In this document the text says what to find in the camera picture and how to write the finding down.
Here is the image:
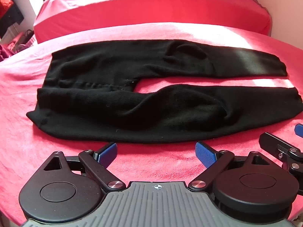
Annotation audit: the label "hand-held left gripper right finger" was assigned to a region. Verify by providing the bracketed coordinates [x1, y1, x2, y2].
[188, 141, 272, 192]

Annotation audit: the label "pink handbag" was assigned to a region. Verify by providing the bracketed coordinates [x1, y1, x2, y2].
[11, 29, 36, 53]

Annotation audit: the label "black pants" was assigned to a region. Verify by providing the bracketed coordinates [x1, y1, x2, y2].
[26, 39, 303, 144]

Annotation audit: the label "dark hanging clothes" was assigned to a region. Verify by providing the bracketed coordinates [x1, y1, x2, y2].
[0, 0, 24, 39]

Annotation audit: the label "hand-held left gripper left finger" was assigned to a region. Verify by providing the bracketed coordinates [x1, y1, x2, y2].
[43, 142, 126, 193]

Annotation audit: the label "bed with red sheet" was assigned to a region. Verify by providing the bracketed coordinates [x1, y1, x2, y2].
[33, 0, 272, 44]

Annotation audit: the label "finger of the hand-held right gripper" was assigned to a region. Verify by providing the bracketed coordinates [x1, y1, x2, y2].
[258, 132, 303, 178]
[293, 124, 303, 138]

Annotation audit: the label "pink red blanket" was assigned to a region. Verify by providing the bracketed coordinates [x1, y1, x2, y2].
[0, 22, 303, 227]

